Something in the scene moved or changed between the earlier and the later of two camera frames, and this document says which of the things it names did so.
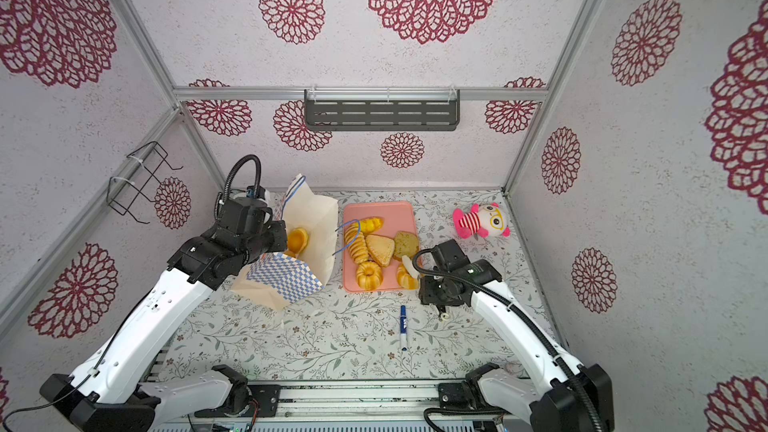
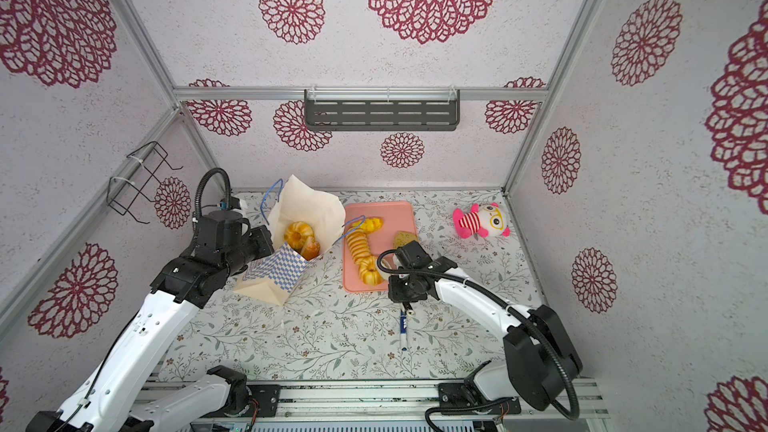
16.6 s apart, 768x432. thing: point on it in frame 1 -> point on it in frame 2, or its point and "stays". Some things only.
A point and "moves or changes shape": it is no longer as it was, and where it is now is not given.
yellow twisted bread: x=370 y=224 stays
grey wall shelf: x=347 y=109 stays
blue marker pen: x=403 y=328 stays
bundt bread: x=405 y=280 moves or changes shape
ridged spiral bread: x=356 y=244 stays
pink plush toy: x=485 y=220 stays
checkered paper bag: x=277 y=280 moves or changes shape
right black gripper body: x=435 y=290 -> x=402 y=289
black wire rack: x=144 y=161 stays
